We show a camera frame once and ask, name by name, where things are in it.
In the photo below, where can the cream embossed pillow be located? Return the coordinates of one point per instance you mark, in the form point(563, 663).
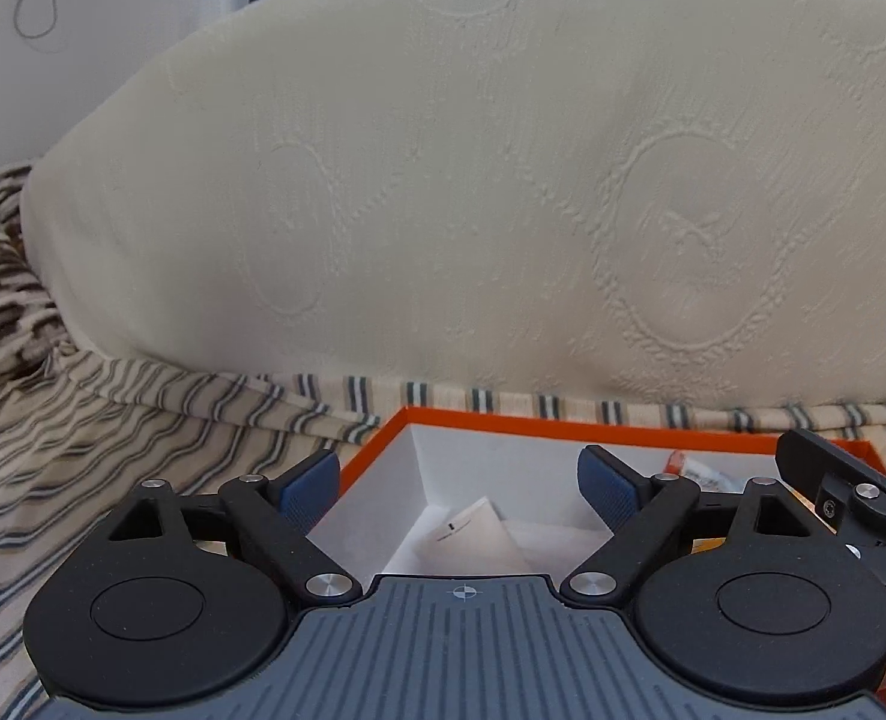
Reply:
point(450, 165)

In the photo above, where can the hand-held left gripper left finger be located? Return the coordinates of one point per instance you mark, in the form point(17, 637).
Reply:
point(308, 491)

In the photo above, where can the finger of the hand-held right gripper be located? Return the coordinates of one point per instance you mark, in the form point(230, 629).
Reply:
point(833, 476)

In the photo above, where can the brown striped cloth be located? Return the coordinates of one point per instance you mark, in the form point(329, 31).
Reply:
point(0, 300)

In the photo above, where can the orange box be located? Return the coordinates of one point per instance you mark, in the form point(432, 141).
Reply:
point(503, 465)

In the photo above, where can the striped blanket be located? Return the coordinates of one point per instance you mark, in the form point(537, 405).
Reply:
point(113, 427)

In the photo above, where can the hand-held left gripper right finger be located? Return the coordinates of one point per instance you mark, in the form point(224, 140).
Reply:
point(612, 487)

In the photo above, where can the white folded paper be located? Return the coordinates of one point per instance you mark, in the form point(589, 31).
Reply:
point(473, 532)

